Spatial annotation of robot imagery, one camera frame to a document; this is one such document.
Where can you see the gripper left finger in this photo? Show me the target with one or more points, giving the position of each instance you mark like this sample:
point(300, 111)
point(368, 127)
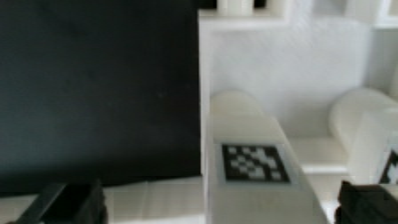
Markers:
point(69, 204)

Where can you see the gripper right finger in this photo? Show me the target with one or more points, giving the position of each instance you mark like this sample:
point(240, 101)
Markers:
point(368, 205)

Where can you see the small white chair part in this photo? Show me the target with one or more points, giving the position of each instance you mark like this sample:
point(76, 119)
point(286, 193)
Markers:
point(256, 187)

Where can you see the white chair leg block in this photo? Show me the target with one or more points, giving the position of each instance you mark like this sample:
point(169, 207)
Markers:
point(362, 124)

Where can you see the white chair seat block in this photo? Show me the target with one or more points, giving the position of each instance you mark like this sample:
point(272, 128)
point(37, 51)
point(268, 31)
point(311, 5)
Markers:
point(297, 78)

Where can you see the white U-shaped fence frame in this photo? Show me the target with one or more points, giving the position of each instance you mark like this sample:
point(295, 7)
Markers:
point(160, 202)

